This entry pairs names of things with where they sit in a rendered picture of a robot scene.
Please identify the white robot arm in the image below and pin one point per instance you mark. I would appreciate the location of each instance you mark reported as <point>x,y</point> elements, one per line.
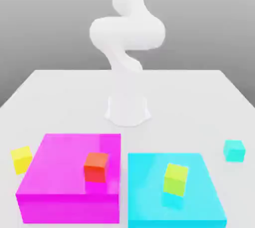
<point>127,30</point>

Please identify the small red cube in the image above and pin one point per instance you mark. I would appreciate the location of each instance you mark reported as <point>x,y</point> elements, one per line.
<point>95,168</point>

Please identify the small lime green cube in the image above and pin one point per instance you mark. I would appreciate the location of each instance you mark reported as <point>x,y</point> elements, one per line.
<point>175,180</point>

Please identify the small turquoise cube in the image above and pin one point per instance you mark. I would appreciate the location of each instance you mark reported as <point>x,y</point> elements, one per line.
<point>234,150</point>

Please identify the small yellow cube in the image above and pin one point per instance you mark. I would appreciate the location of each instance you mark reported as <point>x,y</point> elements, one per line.
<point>21,159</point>

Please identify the large magenta box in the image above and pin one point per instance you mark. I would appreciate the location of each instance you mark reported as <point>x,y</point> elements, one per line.
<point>59,172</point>

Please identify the large cyan box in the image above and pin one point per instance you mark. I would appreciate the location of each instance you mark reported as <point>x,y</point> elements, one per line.
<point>199,188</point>

